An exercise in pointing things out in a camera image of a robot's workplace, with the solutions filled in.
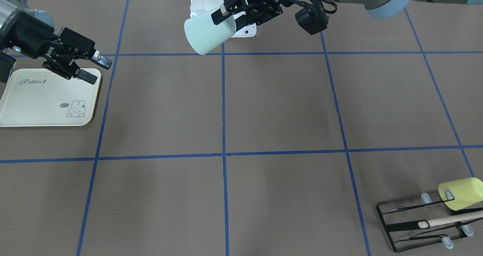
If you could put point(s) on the green cup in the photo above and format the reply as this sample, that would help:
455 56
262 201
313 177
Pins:
202 35

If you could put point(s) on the black wire cup rack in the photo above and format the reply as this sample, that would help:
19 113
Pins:
399 219

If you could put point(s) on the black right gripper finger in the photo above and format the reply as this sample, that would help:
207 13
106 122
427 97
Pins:
101 61
89 75

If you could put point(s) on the wooden rack handle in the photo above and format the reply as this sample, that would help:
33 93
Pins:
449 219

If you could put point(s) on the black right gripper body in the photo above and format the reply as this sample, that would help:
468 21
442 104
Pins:
33 32

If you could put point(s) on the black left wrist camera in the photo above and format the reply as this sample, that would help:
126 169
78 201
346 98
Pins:
312 23

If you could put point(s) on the cream rabbit tray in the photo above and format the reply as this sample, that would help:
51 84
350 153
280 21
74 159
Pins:
38 97

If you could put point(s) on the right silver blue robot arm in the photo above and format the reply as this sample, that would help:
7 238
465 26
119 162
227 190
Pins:
9 10

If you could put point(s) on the yellow cup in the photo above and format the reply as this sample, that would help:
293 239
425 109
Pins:
459 194

